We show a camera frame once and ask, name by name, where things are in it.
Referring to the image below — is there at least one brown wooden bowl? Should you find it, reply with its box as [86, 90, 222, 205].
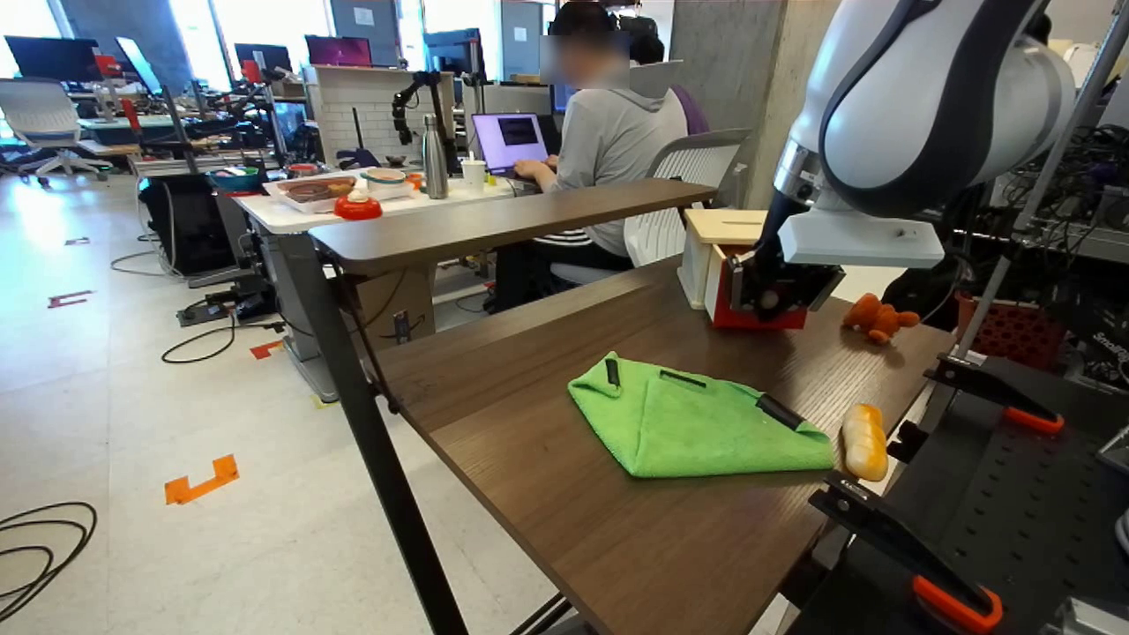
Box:
[276, 174, 362, 205]

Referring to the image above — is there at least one black coiled floor cable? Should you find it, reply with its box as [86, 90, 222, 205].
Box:
[0, 496, 104, 624]

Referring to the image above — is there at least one red plastic object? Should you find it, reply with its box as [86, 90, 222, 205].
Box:
[330, 194, 387, 226]

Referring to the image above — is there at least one metal water bottle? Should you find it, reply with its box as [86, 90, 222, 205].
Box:
[422, 112, 453, 205]

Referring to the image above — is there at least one white office chair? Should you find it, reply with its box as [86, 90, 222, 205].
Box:
[0, 79, 124, 192]

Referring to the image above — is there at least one black looped floor cable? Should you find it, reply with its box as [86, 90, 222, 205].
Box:
[159, 308, 246, 371]

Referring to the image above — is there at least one small white bottle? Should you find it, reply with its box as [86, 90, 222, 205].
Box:
[460, 149, 490, 197]

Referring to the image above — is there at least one black bag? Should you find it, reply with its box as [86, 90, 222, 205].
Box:
[878, 256, 980, 335]

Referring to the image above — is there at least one monitor with red picture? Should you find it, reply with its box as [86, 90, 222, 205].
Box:
[232, 38, 298, 87]

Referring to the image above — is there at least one white desk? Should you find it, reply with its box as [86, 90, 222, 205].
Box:
[229, 163, 557, 401]

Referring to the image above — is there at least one black metal table leg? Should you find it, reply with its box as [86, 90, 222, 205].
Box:
[285, 249, 473, 635]

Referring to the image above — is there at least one grey metal pole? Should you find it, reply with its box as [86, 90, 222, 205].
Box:
[945, 6, 1129, 363]

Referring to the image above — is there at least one person in grey hoodie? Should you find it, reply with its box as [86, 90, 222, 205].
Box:
[485, 0, 691, 317]

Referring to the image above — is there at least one black perforated table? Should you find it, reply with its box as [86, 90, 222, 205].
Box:
[785, 350, 1129, 635]

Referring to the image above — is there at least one grey office chair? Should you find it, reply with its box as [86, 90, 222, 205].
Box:
[547, 127, 751, 293]

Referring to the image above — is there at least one yellow bread toy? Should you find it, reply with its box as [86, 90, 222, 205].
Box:
[836, 401, 894, 484]

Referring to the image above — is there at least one black clamp with orange handle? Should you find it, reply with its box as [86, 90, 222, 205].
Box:
[933, 357, 1071, 440]
[808, 478, 1008, 635]

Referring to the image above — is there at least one monitor with blue picture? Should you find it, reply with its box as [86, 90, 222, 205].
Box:
[422, 23, 490, 83]

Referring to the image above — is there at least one person in purple shirt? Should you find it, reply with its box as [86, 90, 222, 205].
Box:
[616, 14, 712, 137]

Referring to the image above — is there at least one monitor with purple picture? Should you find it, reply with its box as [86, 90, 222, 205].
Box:
[305, 33, 379, 72]

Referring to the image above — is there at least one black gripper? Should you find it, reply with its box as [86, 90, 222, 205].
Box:
[740, 192, 848, 326]

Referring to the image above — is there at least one green cloth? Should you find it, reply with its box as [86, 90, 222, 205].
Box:
[566, 350, 840, 484]

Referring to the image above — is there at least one dark computer monitor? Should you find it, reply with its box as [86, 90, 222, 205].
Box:
[3, 33, 108, 87]

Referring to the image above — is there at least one black clamp knob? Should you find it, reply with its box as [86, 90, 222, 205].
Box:
[886, 416, 936, 466]

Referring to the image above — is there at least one thick black marker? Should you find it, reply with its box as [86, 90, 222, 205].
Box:
[754, 393, 808, 433]

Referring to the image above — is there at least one orange plush toy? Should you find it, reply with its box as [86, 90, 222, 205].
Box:
[840, 290, 924, 350]

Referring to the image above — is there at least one open laptop with purple screen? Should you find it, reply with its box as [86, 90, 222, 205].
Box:
[471, 110, 553, 179]

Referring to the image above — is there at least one red perforated crate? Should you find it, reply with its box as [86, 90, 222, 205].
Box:
[954, 293, 1071, 374]

